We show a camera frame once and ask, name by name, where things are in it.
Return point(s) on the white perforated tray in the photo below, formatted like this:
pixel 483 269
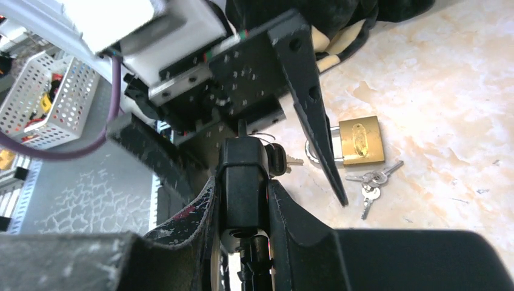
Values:
pixel 49 102

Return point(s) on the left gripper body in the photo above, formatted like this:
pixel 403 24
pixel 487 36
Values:
pixel 203 97

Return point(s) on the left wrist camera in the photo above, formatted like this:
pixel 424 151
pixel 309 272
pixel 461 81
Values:
pixel 149 35

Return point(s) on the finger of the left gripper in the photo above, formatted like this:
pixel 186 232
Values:
pixel 291 39
pixel 136 137

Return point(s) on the black padlock with keys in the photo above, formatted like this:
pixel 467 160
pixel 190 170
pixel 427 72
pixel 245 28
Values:
pixel 245 168

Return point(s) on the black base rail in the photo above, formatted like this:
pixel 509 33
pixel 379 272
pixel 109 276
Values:
pixel 168 192

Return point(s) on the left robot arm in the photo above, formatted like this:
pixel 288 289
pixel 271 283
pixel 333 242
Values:
pixel 47 20

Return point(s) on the brass padlock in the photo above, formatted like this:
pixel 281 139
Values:
pixel 353 142

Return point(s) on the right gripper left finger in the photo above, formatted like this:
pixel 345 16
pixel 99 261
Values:
pixel 180 254

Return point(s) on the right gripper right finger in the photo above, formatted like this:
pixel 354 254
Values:
pixel 309 255

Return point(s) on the black floral blanket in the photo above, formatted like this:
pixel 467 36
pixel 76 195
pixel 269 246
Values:
pixel 339 28

